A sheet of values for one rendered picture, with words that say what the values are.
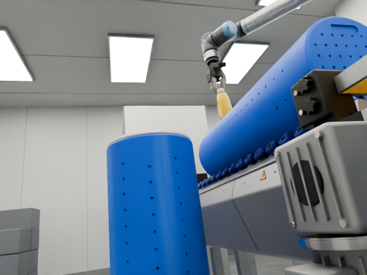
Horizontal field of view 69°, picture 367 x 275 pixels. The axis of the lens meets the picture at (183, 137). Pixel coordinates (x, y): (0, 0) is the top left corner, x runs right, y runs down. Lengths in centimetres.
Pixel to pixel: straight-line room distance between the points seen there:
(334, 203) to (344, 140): 7
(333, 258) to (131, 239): 51
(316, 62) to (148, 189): 52
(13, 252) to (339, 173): 354
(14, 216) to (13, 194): 182
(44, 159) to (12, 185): 69
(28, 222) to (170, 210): 343
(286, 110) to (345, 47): 20
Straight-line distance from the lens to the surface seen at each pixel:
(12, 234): 368
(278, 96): 78
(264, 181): 87
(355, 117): 48
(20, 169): 596
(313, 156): 35
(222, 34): 158
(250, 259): 211
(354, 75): 51
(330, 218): 34
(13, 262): 369
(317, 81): 53
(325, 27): 80
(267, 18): 163
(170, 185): 74
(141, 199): 73
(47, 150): 594
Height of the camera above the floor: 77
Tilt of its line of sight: 18 degrees up
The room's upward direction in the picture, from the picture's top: 7 degrees counter-clockwise
